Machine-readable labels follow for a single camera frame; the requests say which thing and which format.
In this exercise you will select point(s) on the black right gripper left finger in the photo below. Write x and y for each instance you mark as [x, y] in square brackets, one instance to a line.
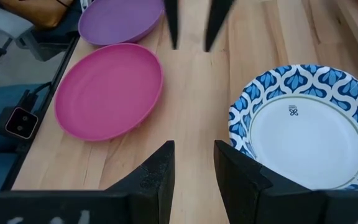
[154, 186]

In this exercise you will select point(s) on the purple plastic plate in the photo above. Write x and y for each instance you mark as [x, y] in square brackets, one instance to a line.
[117, 21]

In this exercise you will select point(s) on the black table-level camera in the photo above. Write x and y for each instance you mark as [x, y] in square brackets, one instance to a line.
[20, 123]

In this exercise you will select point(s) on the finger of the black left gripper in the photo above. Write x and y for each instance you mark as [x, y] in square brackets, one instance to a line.
[217, 18]
[172, 18]

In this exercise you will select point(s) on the brown bag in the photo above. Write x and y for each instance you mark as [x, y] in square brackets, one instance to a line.
[33, 12]

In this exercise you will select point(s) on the blue patterned paper plate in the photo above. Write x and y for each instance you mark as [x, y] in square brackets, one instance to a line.
[306, 143]

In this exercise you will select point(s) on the pink plastic plate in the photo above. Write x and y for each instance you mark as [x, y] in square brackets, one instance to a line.
[107, 93]

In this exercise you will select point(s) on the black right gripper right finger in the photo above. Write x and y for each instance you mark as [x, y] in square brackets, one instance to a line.
[247, 189]

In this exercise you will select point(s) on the black metal table frame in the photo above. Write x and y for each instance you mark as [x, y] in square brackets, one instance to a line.
[61, 70]

